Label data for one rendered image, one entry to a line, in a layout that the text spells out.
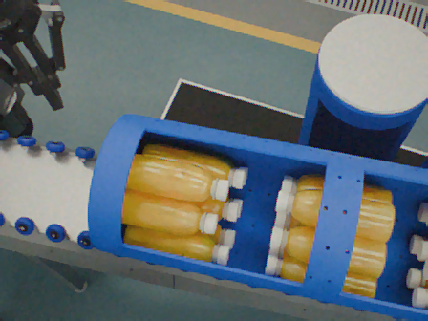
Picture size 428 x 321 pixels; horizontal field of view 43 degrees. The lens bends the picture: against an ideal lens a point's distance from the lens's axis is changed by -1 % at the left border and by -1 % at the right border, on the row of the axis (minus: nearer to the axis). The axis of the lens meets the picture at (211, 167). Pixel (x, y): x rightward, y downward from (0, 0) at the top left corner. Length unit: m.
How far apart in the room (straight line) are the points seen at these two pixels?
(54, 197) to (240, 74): 1.40
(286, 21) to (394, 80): 1.46
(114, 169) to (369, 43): 0.70
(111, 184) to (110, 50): 1.75
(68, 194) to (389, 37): 0.85
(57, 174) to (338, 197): 0.70
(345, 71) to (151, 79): 1.39
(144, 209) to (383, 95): 0.60
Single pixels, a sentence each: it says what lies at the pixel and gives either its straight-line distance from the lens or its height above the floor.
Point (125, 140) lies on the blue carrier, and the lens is 1.00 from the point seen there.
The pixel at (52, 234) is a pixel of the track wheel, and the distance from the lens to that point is 1.25.
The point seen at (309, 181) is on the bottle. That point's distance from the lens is 1.05.
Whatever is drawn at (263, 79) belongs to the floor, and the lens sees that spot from 2.51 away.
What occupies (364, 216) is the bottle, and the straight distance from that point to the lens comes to 0.98.
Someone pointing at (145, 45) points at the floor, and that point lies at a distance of 2.66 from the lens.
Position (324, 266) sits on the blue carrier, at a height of 1.19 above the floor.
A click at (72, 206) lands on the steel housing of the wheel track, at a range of 1.31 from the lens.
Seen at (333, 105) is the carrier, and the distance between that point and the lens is 1.30.
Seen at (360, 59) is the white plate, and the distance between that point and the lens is 1.33.
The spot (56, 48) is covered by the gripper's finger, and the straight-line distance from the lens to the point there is 0.70.
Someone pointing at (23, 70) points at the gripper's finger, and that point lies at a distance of 0.72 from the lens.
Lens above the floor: 2.10
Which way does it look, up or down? 66 degrees down
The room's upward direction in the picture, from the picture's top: 7 degrees counter-clockwise
